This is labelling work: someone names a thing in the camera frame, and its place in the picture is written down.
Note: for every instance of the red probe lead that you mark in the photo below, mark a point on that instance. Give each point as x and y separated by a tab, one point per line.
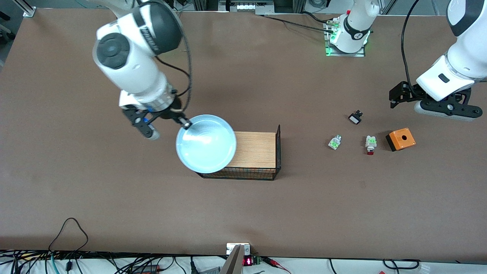
276	263

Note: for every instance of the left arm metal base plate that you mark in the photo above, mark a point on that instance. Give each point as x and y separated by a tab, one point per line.
357	54

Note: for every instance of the light blue plate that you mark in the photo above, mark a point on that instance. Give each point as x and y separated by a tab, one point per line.
207	148

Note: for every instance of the black square white-capped button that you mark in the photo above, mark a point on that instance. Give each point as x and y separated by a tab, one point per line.
355	119

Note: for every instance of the wooden board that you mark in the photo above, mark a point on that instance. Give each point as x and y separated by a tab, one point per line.
255	150

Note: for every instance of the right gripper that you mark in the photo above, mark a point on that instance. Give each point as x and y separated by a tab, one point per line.
171	111

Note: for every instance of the green push button switch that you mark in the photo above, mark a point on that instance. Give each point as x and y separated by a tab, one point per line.
335	142

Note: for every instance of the red push button switch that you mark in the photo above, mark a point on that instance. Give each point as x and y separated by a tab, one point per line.
371	142

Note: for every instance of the grey aluminium bar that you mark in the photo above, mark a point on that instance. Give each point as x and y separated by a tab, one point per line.
234	264

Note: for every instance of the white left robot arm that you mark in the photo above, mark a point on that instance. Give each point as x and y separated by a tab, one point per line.
471	45

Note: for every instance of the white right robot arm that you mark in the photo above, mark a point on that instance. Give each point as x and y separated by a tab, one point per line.
129	76

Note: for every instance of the silver power strip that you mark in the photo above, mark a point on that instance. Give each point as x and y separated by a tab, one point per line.
245	5

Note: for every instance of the silver mounting bracket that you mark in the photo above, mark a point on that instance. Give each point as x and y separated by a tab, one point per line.
232	248

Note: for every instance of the orange button enclosure box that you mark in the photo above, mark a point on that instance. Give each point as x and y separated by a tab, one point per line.
409	143

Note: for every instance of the aluminium frame profile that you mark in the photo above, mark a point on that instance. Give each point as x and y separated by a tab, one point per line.
26	8

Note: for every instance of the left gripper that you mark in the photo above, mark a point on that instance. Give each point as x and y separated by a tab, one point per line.
410	91

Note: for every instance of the red digit display module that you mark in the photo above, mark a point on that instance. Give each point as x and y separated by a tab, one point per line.
249	261

